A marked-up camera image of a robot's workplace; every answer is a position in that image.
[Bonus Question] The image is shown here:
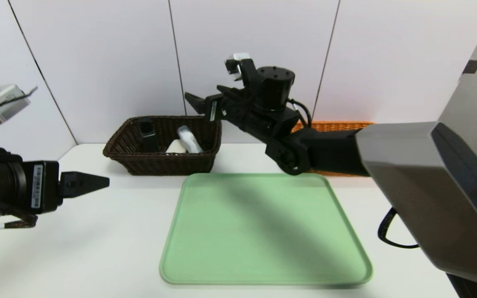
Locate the dark brown wicker basket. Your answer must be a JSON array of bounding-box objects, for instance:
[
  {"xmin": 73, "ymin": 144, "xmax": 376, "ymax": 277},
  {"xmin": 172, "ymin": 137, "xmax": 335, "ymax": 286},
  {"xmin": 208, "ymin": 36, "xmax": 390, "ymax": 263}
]
[{"xmin": 102, "ymin": 115, "xmax": 222, "ymax": 176}]

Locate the white soap bar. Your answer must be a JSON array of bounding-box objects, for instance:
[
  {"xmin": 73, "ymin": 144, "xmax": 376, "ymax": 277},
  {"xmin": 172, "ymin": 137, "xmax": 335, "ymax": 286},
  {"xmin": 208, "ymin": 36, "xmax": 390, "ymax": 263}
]
[{"xmin": 166, "ymin": 139, "xmax": 188, "ymax": 154}]

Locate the orange wicker basket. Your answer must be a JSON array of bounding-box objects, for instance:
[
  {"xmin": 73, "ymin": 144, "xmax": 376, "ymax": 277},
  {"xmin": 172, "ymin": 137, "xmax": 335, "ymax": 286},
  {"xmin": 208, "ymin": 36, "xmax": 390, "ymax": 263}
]
[{"xmin": 291, "ymin": 120, "xmax": 376, "ymax": 177}]

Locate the black pump bottle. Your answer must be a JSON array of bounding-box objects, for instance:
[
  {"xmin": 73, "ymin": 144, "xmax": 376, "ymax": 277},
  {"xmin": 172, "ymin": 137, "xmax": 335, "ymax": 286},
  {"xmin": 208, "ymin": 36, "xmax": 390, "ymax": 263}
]
[{"xmin": 138, "ymin": 117, "xmax": 159, "ymax": 153}]

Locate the braided right arm cable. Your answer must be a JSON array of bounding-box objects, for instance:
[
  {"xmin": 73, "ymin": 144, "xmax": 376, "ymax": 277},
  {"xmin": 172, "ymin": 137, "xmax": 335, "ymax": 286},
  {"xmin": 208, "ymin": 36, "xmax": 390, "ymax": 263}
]
[{"xmin": 378, "ymin": 207, "xmax": 420, "ymax": 249}]

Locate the braided left arm cable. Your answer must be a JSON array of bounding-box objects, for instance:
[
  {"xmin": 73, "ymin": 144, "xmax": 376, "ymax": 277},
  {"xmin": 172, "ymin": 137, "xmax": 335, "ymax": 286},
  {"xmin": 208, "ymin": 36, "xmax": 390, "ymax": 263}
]
[{"xmin": 0, "ymin": 195, "xmax": 39, "ymax": 234}]

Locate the light green plastic tray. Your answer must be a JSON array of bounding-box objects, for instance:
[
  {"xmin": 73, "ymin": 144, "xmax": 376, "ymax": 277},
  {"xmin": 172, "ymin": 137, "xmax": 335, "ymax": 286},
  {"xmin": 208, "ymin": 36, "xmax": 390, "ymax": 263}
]
[{"xmin": 159, "ymin": 173, "xmax": 373, "ymax": 285}]

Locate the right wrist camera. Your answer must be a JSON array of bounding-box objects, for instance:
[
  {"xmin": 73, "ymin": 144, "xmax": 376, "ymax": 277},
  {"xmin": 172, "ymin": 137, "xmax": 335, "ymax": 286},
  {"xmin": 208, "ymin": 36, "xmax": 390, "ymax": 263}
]
[{"xmin": 224, "ymin": 53, "xmax": 258, "ymax": 88}]

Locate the braided arm cable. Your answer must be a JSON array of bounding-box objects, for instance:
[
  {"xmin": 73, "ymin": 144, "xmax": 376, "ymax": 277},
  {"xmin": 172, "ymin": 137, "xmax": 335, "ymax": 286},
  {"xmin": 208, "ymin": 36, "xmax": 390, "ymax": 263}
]
[
  {"xmin": 0, "ymin": 195, "xmax": 39, "ymax": 234},
  {"xmin": 378, "ymin": 207, "xmax": 420, "ymax": 249}
]

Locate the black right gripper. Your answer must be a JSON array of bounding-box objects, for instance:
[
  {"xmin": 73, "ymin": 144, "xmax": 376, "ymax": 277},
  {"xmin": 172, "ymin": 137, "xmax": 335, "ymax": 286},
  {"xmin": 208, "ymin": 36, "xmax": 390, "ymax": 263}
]
[{"xmin": 184, "ymin": 84, "xmax": 258, "ymax": 131}]

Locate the white bottle with clear cap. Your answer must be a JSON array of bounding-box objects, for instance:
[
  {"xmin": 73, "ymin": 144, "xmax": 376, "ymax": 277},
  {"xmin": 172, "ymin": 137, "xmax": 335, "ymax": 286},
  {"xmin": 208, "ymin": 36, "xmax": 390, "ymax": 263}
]
[{"xmin": 176, "ymin": 125, "xmax": 204, "ymax": 154}]

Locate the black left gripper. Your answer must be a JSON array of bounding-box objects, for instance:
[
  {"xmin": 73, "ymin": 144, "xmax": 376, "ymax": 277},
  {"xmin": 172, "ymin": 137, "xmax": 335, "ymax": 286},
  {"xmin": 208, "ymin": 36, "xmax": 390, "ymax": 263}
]
[{"xmin": 0, "ymin": 152, "xmax": 110, "ymax": 215}]

